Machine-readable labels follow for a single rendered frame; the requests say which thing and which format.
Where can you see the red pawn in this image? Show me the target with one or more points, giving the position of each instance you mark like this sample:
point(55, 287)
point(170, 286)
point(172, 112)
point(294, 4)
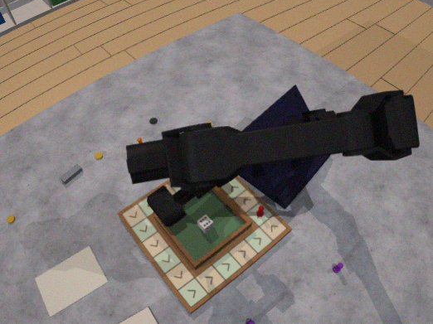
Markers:
point(260, 212)

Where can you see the white die with black pips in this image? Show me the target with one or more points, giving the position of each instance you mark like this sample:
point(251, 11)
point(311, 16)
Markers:
point(205, 224)

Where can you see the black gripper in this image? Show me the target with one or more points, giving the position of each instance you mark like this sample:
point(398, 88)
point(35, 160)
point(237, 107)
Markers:
point(168, 207)

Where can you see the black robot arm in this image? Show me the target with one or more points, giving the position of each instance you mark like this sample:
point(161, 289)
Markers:
point(380, 127)

